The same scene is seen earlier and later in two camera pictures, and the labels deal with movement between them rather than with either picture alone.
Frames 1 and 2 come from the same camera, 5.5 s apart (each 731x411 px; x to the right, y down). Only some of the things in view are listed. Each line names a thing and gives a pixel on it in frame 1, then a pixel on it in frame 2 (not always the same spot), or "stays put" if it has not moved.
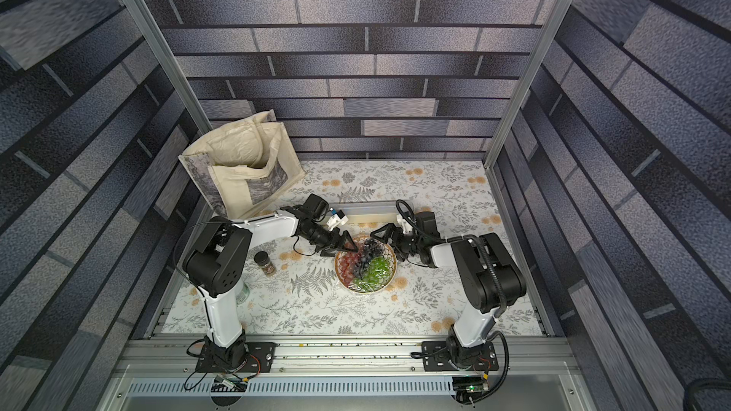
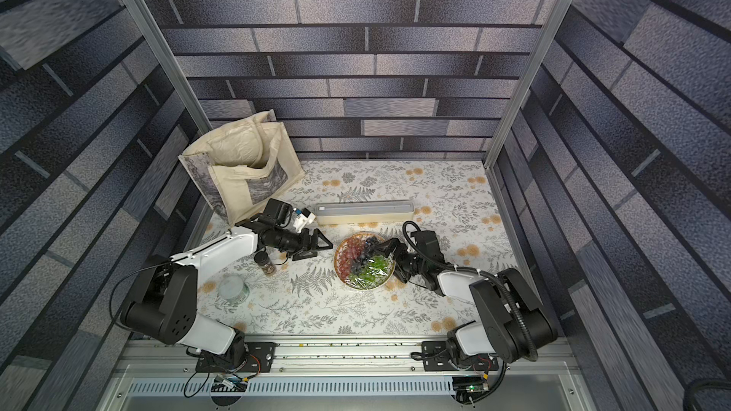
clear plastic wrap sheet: (370, 269) stays put
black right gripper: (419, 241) to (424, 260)
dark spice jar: (263, 259) stays put
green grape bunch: (379, 273) stays put
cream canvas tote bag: (246, 166) stays put
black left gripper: (336, 244) to (307, 247)
